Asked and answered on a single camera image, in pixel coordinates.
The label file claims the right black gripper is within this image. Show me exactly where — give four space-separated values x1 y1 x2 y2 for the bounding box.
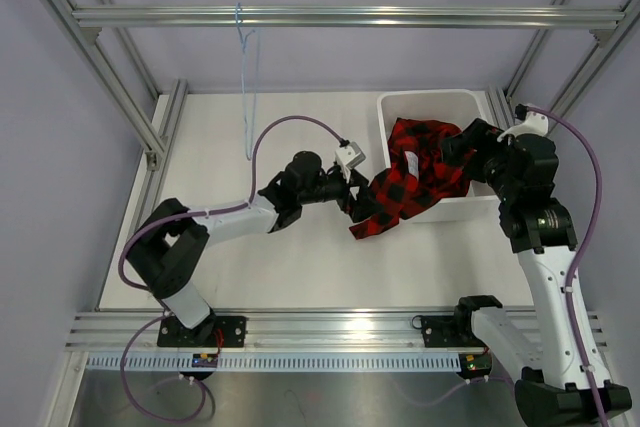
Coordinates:
439 118 519 203

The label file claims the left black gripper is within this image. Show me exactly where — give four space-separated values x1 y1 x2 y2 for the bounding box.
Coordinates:
298 166 384 222

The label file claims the red black plaid shirt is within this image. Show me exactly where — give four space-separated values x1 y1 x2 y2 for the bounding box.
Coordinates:
350 118 470 240

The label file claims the light blue wire hanger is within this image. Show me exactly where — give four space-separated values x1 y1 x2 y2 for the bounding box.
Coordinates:
234 2 261 161

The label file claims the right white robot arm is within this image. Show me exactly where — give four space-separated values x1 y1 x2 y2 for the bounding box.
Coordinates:
442 119 632 426

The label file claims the white plastic basket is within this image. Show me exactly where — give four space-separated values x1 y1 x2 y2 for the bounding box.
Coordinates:
377 89 499 224

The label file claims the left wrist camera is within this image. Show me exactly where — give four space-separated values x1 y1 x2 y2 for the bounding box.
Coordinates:
334 141 366 184

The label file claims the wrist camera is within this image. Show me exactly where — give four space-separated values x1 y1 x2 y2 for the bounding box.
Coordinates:
334 141 366 184
497 104 549 142

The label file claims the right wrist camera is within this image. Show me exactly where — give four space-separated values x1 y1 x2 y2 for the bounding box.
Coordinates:
497 104 549 142

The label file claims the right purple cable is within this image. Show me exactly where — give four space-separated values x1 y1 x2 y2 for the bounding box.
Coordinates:
399 104 609 427

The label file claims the aluminium frame crossbar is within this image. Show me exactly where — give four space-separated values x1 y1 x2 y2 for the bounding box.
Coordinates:
72 5 625 30

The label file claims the white slotted cable duct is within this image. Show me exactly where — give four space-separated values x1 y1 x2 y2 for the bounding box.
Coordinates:
85 350 464 374

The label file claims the right aluminium frame post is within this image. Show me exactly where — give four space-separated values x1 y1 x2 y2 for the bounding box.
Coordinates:
502 0 639 118

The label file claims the aluminium frame post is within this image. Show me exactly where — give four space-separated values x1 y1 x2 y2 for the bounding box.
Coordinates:
502 0 639 118
40 0 167 171

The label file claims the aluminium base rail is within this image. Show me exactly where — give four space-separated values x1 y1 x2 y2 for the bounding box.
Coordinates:
64 310 609 352

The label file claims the left aluminium frame post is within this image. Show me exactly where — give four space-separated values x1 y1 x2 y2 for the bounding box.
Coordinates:
40 0 167 171

